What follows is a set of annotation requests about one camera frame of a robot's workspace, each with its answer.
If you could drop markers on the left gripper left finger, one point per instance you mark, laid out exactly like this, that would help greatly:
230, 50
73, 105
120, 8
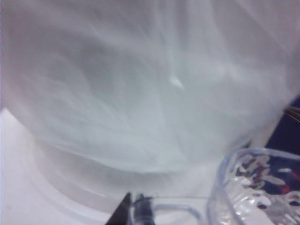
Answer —
124, 213

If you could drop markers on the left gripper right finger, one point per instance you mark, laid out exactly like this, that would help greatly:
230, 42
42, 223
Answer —
143, 211

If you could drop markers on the clear textured plastic mug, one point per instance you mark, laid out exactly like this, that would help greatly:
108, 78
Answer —
257, 187

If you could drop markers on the white water dispenser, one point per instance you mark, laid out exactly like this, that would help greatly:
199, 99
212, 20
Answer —
35, 187

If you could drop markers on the plastic-wrapped water jug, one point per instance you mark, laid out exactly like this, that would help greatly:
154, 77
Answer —
140, 93

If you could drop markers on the blue office partition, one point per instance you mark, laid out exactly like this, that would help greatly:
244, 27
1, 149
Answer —
288, 136

